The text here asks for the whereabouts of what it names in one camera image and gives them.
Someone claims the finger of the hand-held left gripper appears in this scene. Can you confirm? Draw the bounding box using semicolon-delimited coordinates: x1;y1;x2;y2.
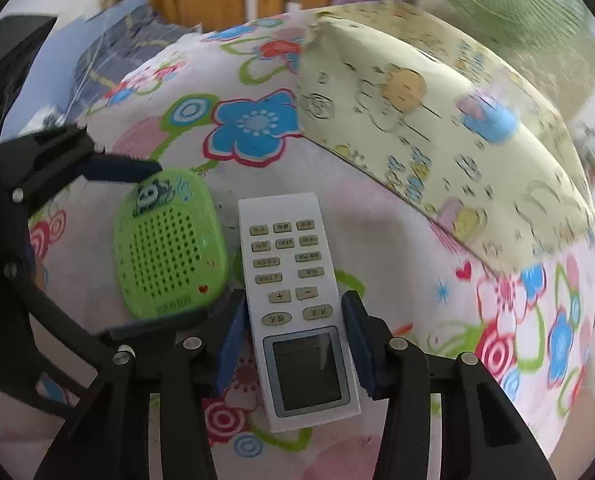
0;125;162;218
2;259;223;357

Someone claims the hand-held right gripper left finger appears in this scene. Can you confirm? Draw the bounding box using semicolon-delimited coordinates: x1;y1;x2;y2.
32;290;251;480

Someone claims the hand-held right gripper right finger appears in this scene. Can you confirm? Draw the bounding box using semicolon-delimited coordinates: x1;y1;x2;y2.
341;290;558;480

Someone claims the green panda speaker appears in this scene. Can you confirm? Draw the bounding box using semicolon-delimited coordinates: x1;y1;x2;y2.
114;169;229;320

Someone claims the white remote control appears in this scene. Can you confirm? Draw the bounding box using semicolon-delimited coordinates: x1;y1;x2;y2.
238;191;362;433

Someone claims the yellow cartoon-print box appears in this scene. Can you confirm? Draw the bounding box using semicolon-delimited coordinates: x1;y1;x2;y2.
295;0;595;276

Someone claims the grey plaid blanket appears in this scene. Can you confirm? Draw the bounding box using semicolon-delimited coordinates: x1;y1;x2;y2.
70;7;203;121

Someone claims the green table fan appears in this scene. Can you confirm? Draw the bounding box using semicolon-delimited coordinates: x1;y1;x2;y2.
425;0;591;51

